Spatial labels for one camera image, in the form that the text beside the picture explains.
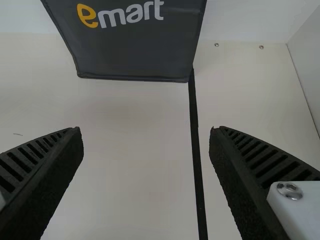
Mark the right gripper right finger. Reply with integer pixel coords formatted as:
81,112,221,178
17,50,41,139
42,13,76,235
209,125,320,240

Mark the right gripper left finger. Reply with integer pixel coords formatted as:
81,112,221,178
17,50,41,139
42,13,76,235
0,126,85,240

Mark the black strip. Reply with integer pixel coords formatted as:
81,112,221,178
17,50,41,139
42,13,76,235
187,67,209,240

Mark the dark grey bag with straps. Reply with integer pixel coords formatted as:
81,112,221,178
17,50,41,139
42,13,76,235
40,0,208,84

